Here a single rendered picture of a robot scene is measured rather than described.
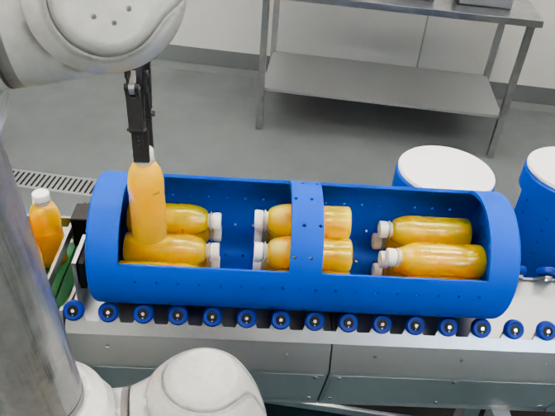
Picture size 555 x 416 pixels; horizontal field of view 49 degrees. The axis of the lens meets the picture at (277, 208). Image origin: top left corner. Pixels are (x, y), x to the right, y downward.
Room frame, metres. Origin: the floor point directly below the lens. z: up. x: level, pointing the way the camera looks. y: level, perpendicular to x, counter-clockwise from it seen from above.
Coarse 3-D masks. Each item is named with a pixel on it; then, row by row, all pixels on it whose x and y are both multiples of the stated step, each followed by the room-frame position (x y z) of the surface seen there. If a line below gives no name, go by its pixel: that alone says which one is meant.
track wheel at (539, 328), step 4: (544, 320) 1.00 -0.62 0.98; (540, 324) 0.99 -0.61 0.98; (544, 324) 0.99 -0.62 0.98; (548, 324) 0.99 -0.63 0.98; (552, 324) 0.99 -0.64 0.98; (536, 328) 0.99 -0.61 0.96; (540, 328) 0.98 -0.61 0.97; (544, 328) 0.98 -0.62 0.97; (548, 328) 0.99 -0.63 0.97; (552, 328) 0.99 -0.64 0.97; (536, 332) 0.98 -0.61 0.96; (540, 332) 0.98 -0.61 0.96; (544, 332) 0.98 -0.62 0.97; (548, 332) 0.98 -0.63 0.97; (552, 332) 0.98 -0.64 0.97; (540, 336) 0.97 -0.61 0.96; (544, 336) 0.97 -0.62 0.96; (548, 336) 0.97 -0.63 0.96; (552, 336) 0.98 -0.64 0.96; (544, 340) 0.97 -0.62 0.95; (548, 340) 0.97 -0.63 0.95
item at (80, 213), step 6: (78, 204) 1.25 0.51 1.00; (84, 204) 1.25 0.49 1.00; (78, 210) 1.22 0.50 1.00; (84, 210) 1.23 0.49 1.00; (72, 216) 1.20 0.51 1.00; (78, 216) 1.20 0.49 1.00; (84, 216) 1.20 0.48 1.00; (72, 222) 1.19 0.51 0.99; (78, 222) 1.19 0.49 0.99; (84, 222) 1.19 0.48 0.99; (72, 228) 1.19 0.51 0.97; (78, 228) 1.19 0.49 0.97; (84, 228) 1.19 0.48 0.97; (78, 234) 1.19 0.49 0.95; (78, 240) 1.19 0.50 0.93
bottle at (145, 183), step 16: (128, 176) 0.97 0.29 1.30; (144, 176) 0.96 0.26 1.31; (160, 176) 0.98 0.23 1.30; (128, 192) 0.96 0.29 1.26; (144, 192) 0.95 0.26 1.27; (160, 192) 0.97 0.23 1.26; (144, 208) 0.95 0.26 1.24; (160, 208) 0.96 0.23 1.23; (144, 224) 0.95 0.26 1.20; (160, 224) 0.96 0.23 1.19; (144, 240) 0.95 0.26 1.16; (160, 240) 0.96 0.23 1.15
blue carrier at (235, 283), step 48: (96, 192) 0.99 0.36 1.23; (192, 192) 1.17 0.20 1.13; (240, 192) 1.17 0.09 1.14; (288, 192) 1.18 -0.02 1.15; (336, 192) 1.18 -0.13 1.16; (384, 192) 1.17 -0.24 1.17; (432, 192) 1.17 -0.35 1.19; (480, 192) 1.13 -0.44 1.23; (96, 240) 0.91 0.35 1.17; (240, 240) 1.15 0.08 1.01; (480, 240) 1.14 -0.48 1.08; (96, 288) 0.89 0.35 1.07; (144, 288) 0.89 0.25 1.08; (192, 288) 0.90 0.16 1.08; (240, 288) 0.90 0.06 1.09; (288, 288) 0.91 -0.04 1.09; (336, 288) 0.92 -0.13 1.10; (384, 288) 0.92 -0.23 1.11; (432, 288) 0.93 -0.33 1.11; (480, 288) 0.94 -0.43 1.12
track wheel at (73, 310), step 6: (72, 300) 0.93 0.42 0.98; (78, 300) 0.94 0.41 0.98; (66, 306) 0.92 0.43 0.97; (72, 306) 0.92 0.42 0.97; (78, 306) 0.92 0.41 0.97; (66, 312) 0.91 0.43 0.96; (72, 312) 0.91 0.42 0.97; (78, 312) 0.92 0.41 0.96; (66, 318) 0.91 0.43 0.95; (72, 318) 0.91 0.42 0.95; (78, 318) 0.91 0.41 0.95
